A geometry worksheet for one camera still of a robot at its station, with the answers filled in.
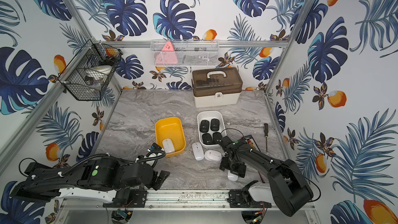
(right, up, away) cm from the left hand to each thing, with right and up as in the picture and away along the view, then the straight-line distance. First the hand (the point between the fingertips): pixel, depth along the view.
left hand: (163, 170), depth 62 cm
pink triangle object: (-4, +55, +28) cm, 62 cm away
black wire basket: (-52, +42, +29) cm, 73 cm away
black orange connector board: (+45, +5, +30) cm, 55 cm away
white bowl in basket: (-38, +43, +18) cm, 60 cm away
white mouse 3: (+32, -11, +18) cm, 38 cm away
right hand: (+31, -9, +21) cm, 38 cm away
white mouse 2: (+22, -2, +25) cm, 33 cm away
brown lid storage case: (+25, +37, +33) cm, 56 cm away
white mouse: (+14, 0, +26) cm, 30 cm away
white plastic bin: (+21, +20, +41) cm, 50 cm away
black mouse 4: (+25, +7, +32) cm, 41 cm away
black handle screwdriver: (+56, +10, +35) cm, 67 cm away
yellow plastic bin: (-3, +12, +36) cm, 38 cm away
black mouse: (+19, +6, +30) cm, 36 cm away
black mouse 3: (+24, +14, +36) cm, 46 cm away
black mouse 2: (+18, +13, +36) cm, 42 cm away
